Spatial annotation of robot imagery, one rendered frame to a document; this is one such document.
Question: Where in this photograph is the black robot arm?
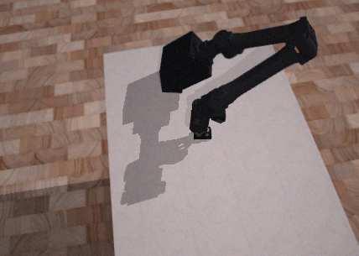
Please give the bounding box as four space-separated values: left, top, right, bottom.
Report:
190 16 318 133

